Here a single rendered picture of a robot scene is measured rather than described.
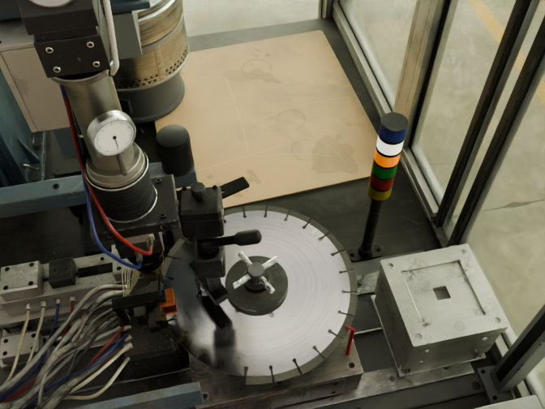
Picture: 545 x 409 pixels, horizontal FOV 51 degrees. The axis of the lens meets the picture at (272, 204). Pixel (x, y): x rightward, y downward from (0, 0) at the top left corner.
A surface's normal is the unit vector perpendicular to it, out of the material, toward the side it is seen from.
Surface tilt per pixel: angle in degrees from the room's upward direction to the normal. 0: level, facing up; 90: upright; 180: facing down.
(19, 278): 0
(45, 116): 90
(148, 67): 90
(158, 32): 90
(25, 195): 0
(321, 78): 0
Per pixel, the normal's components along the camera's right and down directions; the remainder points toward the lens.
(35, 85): 0.21, 0.78
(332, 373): 0.00, -0.61
